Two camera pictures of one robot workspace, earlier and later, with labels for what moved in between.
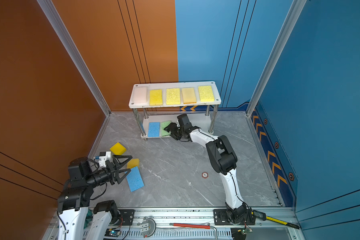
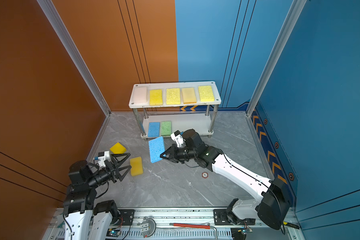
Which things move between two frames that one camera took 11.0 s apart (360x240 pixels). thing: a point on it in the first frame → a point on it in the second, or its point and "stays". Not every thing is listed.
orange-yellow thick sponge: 189,95 stays
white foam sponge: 140,95 stays
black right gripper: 172,127 → 170,151
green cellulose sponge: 163,125 stays
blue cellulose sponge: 134,179 → 156,148
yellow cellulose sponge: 173,96 stays
